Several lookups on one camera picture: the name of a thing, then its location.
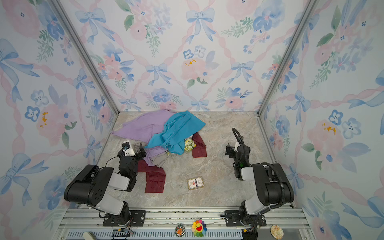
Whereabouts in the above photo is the maroon cloth garment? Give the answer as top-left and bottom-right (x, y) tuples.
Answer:
(138, 133), (207, 194)

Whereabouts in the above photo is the black corrugated cable hose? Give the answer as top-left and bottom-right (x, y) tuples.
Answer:
(231, 128), (286, 215)

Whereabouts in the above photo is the oval orange badge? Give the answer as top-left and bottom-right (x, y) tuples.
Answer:
(175, 224), (186, 237)

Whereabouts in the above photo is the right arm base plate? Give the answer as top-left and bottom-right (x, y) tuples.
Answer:
(220, 210), (267, 228)

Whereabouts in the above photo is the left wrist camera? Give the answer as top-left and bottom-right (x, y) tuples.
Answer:
(122, 141), (136, 157)

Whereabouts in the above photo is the teal cloth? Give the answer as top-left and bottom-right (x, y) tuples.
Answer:
(146, 111), (206, 155)

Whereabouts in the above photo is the corner aluminium post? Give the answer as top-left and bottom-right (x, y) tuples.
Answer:
(257, 0), (318, 118)
(48, 0), (120, 115)

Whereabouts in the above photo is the rainbow smiling flower toy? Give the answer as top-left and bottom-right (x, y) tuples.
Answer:
(192, 219), (207, 237)

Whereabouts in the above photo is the left corner aluminium post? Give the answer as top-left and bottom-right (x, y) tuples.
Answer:
(48, 0), (120, 115)

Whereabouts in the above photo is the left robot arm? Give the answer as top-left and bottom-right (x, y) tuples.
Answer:
(64, 141), (146, 227)

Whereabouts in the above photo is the purple cloth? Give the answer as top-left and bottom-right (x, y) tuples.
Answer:
(112, 110), (174, 167)

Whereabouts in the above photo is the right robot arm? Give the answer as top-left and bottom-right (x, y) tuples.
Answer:
(222, 143), (295, 227)

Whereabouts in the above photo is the aluminium rail frame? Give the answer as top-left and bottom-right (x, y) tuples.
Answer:
(53, 204), (315, 240)

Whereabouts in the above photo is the right corner aluminium post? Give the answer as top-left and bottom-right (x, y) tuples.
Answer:
(257, 0), (318, 118)

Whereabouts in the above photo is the lemon print cloth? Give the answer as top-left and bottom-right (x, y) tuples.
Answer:
(184, 138), (197, 152)

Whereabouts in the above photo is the small framed picture card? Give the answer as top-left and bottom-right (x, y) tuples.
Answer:
(187, 177), (205, 190)

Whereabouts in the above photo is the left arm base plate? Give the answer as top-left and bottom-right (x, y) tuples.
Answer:
(103, 210), (147, 227)

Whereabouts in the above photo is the grey cloth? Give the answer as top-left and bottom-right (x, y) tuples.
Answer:
(149, 152), (169, 168)

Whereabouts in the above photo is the white object at rail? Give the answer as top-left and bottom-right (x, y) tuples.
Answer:
(82, 232), (97, 240)

